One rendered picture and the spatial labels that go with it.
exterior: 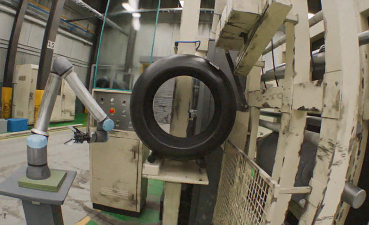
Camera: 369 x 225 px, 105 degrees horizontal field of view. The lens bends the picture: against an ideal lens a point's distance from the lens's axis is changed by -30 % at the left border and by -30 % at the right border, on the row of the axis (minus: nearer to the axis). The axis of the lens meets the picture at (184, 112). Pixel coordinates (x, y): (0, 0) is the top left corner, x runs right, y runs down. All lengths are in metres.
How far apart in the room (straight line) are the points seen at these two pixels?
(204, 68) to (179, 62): 0.13
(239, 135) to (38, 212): 1.50
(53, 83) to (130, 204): 1.33
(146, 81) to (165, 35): 10.35
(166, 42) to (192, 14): 9.70
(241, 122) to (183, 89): 0.46
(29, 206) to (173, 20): 10.97
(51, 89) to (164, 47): 9.90
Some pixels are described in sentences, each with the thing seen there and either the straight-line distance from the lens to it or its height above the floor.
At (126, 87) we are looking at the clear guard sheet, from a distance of 1.88.
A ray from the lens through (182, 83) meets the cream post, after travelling 1.42.
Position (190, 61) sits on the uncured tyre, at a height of 1.43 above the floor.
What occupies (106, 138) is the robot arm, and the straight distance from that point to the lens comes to 1.68.
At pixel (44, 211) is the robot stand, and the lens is 1.53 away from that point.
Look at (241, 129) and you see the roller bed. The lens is 1.40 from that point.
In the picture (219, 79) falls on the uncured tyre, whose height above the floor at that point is 1.36.
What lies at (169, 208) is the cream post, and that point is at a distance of 1.64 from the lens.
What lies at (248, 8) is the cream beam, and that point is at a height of 1.66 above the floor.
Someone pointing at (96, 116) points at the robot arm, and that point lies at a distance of 1.50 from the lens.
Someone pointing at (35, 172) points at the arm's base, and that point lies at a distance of 1.45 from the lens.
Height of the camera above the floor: 1.22
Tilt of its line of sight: 3 degrees down
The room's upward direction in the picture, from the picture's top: 6 degrees clockwise
